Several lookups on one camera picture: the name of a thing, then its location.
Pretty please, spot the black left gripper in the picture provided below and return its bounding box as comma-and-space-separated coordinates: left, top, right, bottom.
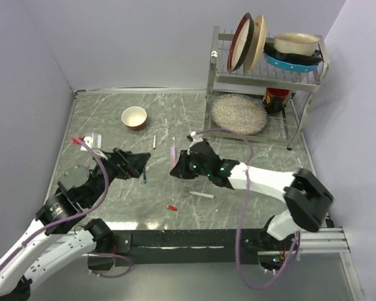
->
85, 146, 150, 207

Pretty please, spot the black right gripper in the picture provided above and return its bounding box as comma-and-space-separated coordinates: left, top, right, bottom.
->
170, 150, 211, 180

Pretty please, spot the pink highlighter pen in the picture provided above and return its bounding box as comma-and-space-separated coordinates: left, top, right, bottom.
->
170, 146, 177, 169

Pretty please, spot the thin white red pen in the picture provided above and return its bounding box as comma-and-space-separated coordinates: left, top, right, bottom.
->
189, 191, 215, 199

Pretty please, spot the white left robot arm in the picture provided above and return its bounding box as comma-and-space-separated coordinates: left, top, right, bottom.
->
0, 148, 151, 300

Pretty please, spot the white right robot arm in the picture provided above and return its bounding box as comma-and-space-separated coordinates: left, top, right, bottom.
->
170, 140, 333, 250

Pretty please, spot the cream red bowl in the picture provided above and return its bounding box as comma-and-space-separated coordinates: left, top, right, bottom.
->
121, 106, 147, 130

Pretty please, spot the speckled grey plate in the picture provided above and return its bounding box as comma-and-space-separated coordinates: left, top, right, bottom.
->
211, 93, 268, 135

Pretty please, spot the black base bar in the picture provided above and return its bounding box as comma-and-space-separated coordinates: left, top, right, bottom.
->
87, 228, 289, 267

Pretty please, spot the steel dish rack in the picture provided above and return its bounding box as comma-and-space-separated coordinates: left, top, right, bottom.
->
204, 26, 330, 151

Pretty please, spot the red black cup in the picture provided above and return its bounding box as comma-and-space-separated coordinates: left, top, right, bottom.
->
262, 87, 290, 114

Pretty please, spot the black dish on rack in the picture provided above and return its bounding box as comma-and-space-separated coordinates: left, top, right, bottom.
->
264, 43, 323, 65

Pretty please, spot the red rimmed plate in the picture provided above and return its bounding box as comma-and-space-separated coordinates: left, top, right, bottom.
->
227, 13, 254, 73

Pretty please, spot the cream plate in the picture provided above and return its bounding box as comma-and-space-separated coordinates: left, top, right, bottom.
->
243, 14, 267, 75

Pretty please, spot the blue dotted dish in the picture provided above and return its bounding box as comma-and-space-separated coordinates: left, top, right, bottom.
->
263, 52, 320, 73

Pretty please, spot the cream bowl on rack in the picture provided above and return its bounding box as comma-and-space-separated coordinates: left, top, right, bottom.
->
274, 32, 320, 56

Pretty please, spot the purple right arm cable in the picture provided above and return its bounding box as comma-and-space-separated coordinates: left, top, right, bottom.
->
194, 129, 301, 291

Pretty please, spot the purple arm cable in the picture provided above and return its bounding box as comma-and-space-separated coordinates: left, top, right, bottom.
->
0, 137, 135, 283
194, 129, 301, 291

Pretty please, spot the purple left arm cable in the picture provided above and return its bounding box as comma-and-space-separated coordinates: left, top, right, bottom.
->
0, 137, 135, 283

